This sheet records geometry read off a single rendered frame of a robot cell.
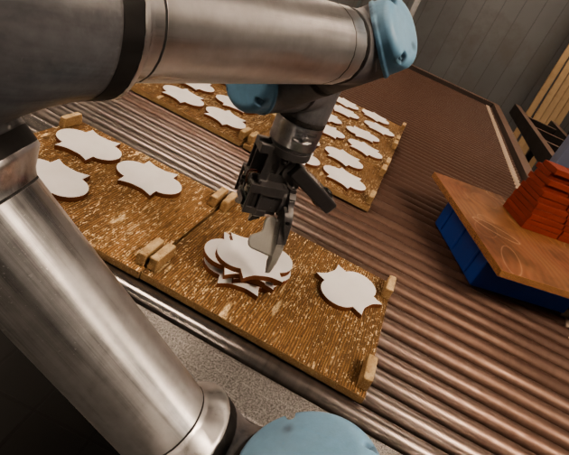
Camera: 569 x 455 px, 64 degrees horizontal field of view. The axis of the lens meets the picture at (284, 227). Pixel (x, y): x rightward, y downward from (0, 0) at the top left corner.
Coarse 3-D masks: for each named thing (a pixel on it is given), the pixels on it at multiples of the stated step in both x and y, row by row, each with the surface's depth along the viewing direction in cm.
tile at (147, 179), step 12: (120, 168) 96; (132, 168) 98; (144, 168) 99; (156, 168) 101; (120, 180) 92; (132, 180) 94; (144, 180) 96; (156, 180) 97; (168, 180) 99; (144, 192) 93; (156, 192) 94; (168, 192) 95; (180, 192) 98
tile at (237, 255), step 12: (228, 240) 83; (240, 240) 84; (216, 252) 80; (228, 252) 80; (240, 252) 82; (252, 252) 83; (228, 264) 78; (240, 264) 79; (252, 264) 80; (264, 264) 81; (276, 264) 83; (288, 264) 84; (240, 276) 77; (252, 276) 78; (264, 276) 79; (276, 276) 80
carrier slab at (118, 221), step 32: (64, 128) 103; (64, 160) 93; (128, 160) 102; (96, 192) 88; (128, 192) 92; (192, 192) 101; (96, 224) 80; (128, 224) 84; (160, 224) 87; (192, 224) 91; (128, 256) 77
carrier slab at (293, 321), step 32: (224, 224) 95; (256, 224) 100; (192, 256) 83; (320, 256) 99; (160, 288) 75; (192, 288) 76; (224, 288) 79; (288, 288) 86; (224, 320) 73; (256, 320) 75; (288, 320) 78; (320, 320) 81; (352, 320) 85; (288, 352) 72; (320, 352) 75; (352, 352) 78; (352, 384) 72
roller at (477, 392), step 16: (384, 336) 87; (400, 352) 86; (416, 352) 87; (432, 368) 85; (448, 368) 86; (448, 384) 85; (464, 384) 85; (480, 400) 84; (496, 400) 84; (512, 416) 84; (528, 416) 84; (544, 432) 83; (560, 432) 83
